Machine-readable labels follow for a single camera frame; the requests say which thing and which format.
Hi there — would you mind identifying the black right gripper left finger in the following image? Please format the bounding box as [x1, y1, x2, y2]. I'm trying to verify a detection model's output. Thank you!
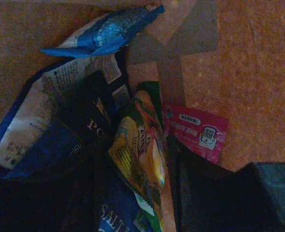
[0, 145, 103, 232]

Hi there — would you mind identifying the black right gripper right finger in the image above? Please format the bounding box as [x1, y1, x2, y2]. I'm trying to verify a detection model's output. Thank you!
[167, 135, 285, 232]

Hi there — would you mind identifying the blue Burts chips bag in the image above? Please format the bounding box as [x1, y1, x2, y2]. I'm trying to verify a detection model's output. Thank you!
[0, 51, 153, 232]

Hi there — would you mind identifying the green Fox's candy bag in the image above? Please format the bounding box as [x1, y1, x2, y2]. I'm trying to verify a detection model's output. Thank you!
[108, 81, 166, 232]

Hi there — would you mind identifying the brown paper bag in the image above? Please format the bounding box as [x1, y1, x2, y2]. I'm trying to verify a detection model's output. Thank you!
[0, 0, 285, 232]

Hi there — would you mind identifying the pink snack packet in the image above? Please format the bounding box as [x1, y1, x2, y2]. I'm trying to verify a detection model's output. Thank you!
[163, 104, 229, 164]

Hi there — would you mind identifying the dark navy snack packet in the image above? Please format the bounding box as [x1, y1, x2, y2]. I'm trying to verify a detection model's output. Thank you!
[59, 70, 130, 144]

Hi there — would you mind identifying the blue snack packet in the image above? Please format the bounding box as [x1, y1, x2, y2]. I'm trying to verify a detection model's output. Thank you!
[41, 5, 165, 58]

